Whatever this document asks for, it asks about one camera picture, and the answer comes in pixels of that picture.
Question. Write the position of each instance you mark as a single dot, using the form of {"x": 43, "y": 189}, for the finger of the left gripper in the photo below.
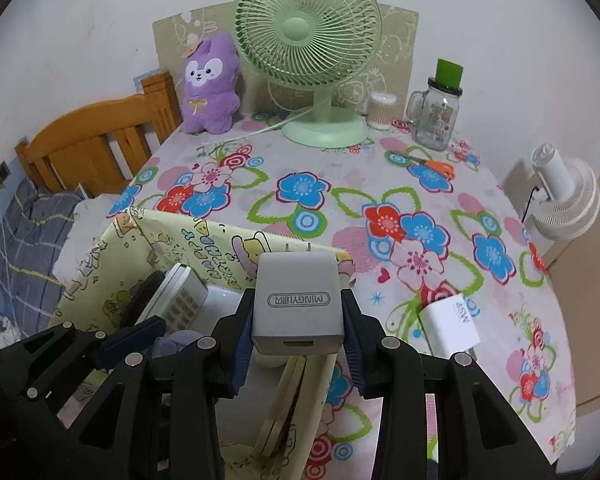
{"x": 51, "y": 365}

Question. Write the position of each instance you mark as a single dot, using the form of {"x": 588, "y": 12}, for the white remote control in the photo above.
{"x": 177, "y": 300}

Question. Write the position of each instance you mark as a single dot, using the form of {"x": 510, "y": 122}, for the yellow fabric storage box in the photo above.
{"x": 114, "y": 281}

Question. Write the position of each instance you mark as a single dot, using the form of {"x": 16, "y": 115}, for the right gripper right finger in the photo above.
{"x": 440, "y": 418}

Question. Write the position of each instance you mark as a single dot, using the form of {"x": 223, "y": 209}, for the green desk fan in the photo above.
{"x": 313, "y": 46}

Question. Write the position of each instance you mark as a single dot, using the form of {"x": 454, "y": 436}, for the orange handled scissors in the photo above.
{"x": 446, "y": 170}

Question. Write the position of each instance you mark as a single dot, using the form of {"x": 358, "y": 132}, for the purple plush toy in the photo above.
{"x": 210, "y": 74}

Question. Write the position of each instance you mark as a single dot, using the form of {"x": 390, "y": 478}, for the white standing fan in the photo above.
{"x": 572, "y": 200}

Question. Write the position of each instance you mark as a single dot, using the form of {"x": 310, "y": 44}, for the wooden chair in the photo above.
{"x": 91, "y": 145}

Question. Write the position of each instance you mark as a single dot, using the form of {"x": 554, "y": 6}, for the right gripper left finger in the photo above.
{"x": 154, "y": 418}

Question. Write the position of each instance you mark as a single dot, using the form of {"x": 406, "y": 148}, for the beige cartoon board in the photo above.
{"x": 390, "y": 71}

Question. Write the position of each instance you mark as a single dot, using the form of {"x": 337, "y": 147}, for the cotton swab container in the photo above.
{"x": 380, "y": 110}

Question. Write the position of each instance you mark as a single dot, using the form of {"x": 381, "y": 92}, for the white oval case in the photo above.
{"x": 269, "y": 361}

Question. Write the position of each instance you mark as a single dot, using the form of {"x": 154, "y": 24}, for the white MINGYI charger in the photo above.
{"x": 297, "y": 308}

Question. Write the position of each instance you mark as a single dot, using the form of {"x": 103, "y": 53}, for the white 45W charger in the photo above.
{"x": 448, "y": 327}

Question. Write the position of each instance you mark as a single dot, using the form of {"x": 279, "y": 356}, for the glass jar green lid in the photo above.
{"x": 432, "y": 113}

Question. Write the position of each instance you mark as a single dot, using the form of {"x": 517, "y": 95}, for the blue plaid bedding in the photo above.
{"x": 34, "y": 225}

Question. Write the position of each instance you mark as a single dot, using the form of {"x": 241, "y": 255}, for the floral tablecloth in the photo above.
{"x": 414, "y": 237}

